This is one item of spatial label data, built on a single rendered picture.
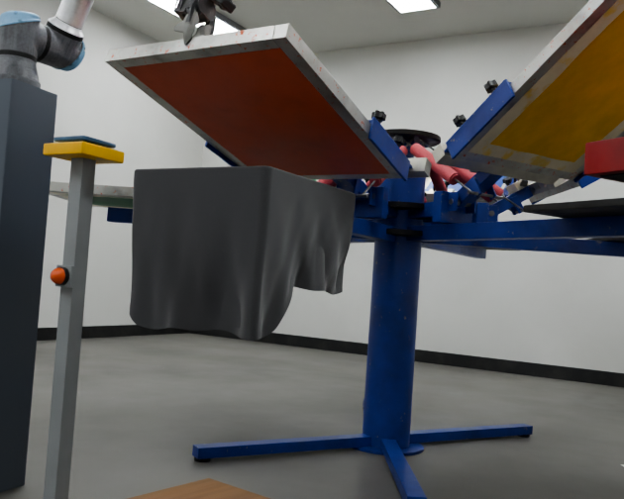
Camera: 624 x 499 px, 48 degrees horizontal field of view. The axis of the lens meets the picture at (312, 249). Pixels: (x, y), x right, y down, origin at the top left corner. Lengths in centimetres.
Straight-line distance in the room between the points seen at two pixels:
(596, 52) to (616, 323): 407
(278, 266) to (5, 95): 97
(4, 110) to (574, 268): 484
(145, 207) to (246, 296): 41
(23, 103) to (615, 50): 172
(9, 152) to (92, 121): 461
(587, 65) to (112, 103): 535
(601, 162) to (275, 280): 92
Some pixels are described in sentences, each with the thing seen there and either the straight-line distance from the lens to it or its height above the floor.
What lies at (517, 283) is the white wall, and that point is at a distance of 619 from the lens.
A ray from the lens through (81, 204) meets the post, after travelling 169.
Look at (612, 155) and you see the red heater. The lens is 200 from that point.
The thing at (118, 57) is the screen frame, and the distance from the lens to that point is 201.
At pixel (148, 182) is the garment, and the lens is 193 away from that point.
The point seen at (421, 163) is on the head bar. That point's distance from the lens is 232.
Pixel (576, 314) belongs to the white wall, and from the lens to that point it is 610.
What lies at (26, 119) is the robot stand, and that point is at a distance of 225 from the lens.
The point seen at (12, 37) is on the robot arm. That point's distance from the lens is 233.
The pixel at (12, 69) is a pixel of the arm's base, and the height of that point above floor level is 124.
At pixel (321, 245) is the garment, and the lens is 195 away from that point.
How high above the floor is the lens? 68
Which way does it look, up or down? 2 degrees up
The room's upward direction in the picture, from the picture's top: 4 degrees clockwise
